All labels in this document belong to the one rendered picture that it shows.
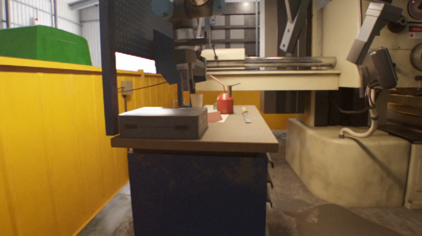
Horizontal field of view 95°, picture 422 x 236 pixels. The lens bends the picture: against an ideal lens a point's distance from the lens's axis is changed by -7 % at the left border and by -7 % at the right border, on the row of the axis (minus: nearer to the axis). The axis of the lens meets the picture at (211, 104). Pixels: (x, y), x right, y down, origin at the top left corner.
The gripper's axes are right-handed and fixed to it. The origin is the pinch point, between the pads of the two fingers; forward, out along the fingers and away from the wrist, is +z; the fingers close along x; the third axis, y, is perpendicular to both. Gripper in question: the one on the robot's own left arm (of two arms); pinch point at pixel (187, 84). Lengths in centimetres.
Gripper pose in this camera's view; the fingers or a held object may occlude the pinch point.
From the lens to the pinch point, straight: 81.8
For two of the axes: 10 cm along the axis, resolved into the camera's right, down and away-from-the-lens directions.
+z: 0.7, 9.8, 1.9
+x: -2.2, 2.0, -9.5
